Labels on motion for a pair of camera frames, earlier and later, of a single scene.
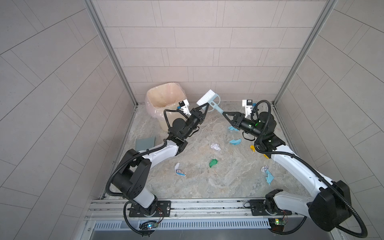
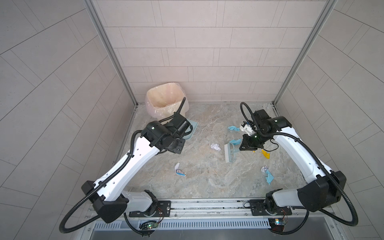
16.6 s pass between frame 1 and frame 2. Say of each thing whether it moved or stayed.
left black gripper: moved
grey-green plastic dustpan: moved
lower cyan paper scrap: stayed
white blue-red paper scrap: stayed
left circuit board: stayed
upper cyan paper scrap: stayed
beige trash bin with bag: stayed
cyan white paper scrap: stayed
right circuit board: stayed
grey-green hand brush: moved
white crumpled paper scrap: stayed
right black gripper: moved
